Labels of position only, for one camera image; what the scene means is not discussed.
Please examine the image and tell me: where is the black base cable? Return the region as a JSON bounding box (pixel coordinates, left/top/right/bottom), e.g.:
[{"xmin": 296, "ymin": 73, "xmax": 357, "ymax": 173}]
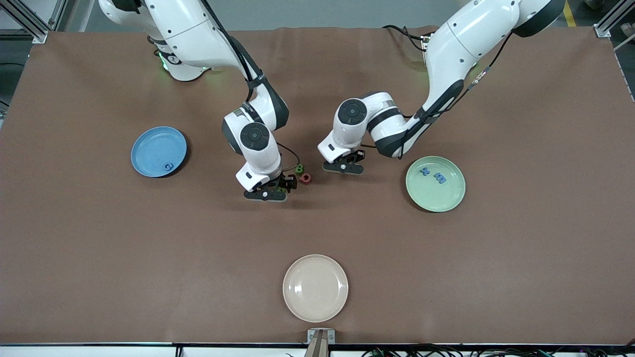
[{"xmin": 382, "ymin": 24, "xmax": 435, "ymax": 53}]

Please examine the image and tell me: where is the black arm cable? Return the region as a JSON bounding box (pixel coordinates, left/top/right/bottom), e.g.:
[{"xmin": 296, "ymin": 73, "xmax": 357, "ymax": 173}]
[
  {"xmin": 397, "ymin": 30, "xmax": 514, "ymax": 159},
  {"xmin": 275, "ymin": 141, "xmax": 301, "ymax": 174}
]

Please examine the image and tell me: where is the beige plate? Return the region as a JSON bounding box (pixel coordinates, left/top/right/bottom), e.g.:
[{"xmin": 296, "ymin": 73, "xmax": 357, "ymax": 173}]
[{"xmin": 282, "ymin": 254, "xmax": 349, "ymax": 323}]

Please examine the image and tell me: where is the brown table cover sheet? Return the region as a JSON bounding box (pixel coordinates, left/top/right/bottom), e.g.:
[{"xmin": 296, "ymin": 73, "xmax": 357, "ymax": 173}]
[{"xmin": 0, "ymin": 26, "xmax": 635, "ymax": 345}]

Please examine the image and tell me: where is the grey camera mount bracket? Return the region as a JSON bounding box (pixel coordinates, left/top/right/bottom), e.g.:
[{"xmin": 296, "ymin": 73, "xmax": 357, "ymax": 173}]
[{"xmin": 304, "ymin": 328, "xmax": 336, "ymax": 357}]

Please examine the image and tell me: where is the green plate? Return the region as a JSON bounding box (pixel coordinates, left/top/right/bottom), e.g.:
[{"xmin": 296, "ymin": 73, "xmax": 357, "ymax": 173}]
[{"xmin": 405, "ymin": 156, "xmax": 466, "ymax": 213}]

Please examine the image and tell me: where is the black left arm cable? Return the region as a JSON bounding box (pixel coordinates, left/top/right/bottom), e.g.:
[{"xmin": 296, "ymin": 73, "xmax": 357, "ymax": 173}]
[{"xmin": 397, "ymin": 30, "xmax": 514, "ymax": 159}]

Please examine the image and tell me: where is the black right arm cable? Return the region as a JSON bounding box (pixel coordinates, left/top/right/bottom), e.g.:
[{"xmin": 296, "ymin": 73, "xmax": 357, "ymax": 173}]
[{"xmin": 275, "ymin": 141, "xmax": 301, "ymax": 174}]

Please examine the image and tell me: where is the black cable bundle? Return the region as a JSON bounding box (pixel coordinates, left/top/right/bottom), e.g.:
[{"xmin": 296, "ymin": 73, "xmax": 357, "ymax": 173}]
[{"xmin": 362, "ymin": 343, "xmax": 635, "ymax": 357}]

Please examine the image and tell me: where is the white table edge rail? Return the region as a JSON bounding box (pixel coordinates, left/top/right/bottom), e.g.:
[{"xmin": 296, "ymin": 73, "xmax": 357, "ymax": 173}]
[{"xmin": 0, "ymin": 344, "xmax": 635, "ymax": 357}]

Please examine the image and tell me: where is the aluminium frame profile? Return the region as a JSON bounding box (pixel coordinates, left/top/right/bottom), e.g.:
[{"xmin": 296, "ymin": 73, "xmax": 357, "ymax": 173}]
[
  {"xmin": 0, "ymin": 0, "xmax": 67, "ymax": 44},
  {"xmin": 593, "ymin": 0, "xmax": 635, "ymax": 38}
]

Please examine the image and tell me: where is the blue plate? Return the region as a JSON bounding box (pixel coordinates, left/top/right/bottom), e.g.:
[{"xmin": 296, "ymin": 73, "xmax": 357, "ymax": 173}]
[{"xmin": 130, "ymin": 126, "xmax": 188, "ymax": 178}]

